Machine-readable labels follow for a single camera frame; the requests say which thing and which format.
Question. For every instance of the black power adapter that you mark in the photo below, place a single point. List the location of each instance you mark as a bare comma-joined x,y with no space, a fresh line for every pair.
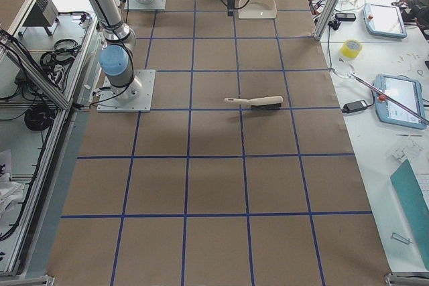
355,106

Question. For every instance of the grey metal box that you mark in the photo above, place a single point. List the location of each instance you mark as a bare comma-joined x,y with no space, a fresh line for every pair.
43,14

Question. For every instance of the beige plastic dustpan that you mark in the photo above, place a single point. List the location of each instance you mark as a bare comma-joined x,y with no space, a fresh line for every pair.
257,9

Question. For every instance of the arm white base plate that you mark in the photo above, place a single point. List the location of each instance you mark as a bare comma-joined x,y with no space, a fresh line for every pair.
145,5
136,98

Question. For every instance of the lower blue teach pendant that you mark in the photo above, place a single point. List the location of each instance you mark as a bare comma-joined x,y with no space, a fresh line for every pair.
407,91

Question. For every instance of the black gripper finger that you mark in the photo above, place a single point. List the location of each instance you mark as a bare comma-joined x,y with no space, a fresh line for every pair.
233,4
228,7

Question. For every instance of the beige hand brush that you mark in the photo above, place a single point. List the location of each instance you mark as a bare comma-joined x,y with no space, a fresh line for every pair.
263,103

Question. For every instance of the upper blue teach pendant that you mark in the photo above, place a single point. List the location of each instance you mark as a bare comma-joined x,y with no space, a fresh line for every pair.
384,21

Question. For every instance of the blue teach pendant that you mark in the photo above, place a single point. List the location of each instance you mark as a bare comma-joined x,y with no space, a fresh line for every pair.
407,91
384,21

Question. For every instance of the yellow tape roll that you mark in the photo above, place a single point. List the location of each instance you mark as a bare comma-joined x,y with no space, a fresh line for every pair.
350,49

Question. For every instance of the teal folder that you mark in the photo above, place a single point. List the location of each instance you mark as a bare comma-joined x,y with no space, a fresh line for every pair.
414,206

